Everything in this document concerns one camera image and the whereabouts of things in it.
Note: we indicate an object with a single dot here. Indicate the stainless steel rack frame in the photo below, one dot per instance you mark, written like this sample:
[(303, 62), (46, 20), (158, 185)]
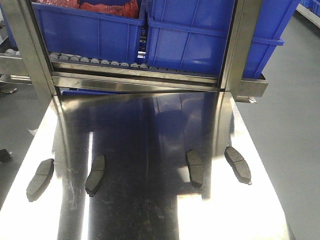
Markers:
[(32, 65)]

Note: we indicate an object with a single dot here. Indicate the brake pad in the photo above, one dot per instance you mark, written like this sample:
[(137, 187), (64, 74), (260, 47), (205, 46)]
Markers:
[(96, 175), (239, 165), (195, 168), (41, 179)]

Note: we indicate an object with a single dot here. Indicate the blue plastic bin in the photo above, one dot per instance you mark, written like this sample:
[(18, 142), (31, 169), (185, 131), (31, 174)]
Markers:
[(191, 35), (90, 34)]

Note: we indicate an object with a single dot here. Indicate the left blue plastic bin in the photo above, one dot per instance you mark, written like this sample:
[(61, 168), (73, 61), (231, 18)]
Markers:
[(90, 34)]

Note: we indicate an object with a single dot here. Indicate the red mesh bag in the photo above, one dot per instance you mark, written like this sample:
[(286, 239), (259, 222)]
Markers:
[(129, 9)]

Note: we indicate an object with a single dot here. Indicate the right blue plastic bin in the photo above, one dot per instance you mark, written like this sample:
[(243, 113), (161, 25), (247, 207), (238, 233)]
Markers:
[(191, 35)]

